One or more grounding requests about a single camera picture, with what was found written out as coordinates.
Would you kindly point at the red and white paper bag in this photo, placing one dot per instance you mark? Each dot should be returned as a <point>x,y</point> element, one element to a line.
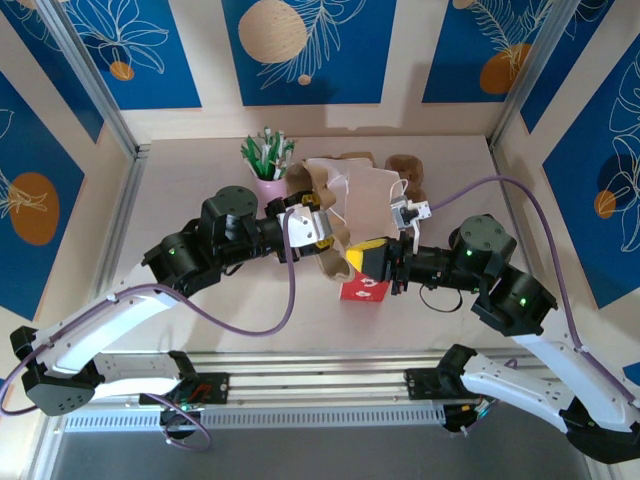
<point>370,200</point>

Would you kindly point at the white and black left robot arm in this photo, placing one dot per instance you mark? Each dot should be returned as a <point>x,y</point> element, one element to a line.
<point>100,325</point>

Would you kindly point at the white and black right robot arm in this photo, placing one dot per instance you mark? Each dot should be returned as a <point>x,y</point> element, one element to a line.
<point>510,385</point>

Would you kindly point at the white stick sachet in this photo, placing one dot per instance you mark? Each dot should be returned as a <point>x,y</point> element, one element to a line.
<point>287,152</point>
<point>267,134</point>

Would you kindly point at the green stick sachet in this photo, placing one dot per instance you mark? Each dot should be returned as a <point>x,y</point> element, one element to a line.
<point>257,160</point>
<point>272,150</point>

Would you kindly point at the brown cardboard napkin box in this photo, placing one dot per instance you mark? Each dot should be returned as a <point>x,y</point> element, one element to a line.
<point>360,156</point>

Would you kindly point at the small circuit board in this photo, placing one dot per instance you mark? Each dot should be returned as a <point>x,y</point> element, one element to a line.
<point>180,409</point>
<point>480,407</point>

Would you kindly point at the aluminium side rail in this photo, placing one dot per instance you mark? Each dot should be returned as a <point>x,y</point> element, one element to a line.
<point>125,200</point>
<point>527,250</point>

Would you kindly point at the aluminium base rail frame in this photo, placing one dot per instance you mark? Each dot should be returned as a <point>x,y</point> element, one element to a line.
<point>320,380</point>

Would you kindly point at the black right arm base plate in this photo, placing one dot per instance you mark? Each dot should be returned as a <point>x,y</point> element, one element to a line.
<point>420,385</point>

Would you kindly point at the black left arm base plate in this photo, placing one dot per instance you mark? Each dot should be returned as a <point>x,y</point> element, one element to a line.
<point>215,387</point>

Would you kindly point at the aluminium corner post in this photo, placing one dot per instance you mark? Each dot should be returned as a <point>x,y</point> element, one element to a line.
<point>86,75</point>
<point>531,75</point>

